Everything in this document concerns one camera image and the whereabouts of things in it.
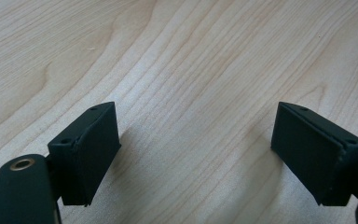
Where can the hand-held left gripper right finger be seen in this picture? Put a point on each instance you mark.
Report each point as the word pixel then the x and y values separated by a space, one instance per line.
pixel 317 155

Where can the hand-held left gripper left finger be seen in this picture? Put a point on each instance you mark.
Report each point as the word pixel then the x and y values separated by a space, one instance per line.
pixel 87 155

